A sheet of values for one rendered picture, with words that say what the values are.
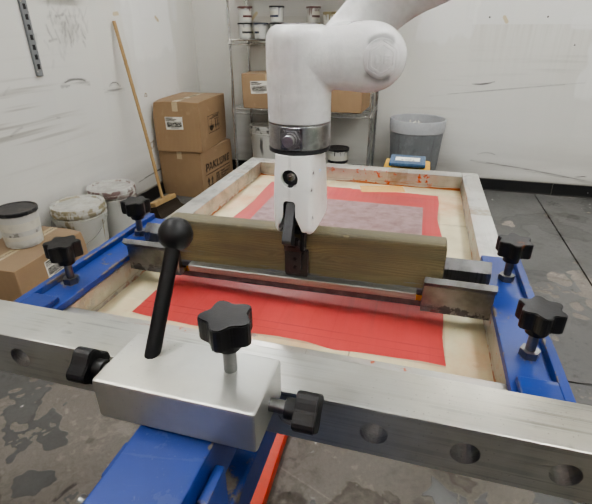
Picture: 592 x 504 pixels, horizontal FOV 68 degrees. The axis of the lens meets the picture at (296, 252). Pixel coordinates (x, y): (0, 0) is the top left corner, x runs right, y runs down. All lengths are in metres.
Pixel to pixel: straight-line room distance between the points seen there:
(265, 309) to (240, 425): 0.32
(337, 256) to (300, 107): 0.20
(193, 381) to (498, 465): 0.23
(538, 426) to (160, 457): 0.27
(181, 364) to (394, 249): 0.32
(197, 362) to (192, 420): 0.04
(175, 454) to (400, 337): 0.33
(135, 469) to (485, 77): 4.08
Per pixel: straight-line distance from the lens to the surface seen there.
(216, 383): 0.33
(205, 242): 0.64
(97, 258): 0.71
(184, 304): 0.64
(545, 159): 4.44
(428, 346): 0.57
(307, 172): 0.52
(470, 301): 0.59
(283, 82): 0.51
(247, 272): 0.62
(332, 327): 0.58
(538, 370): 0.51
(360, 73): 0.52
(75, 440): 1.87
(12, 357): 0.52
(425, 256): 0.57
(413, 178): 1.13
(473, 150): 4.33
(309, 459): 1.65
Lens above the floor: 1.30
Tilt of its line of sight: 27 degrees down
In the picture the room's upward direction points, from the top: straight up
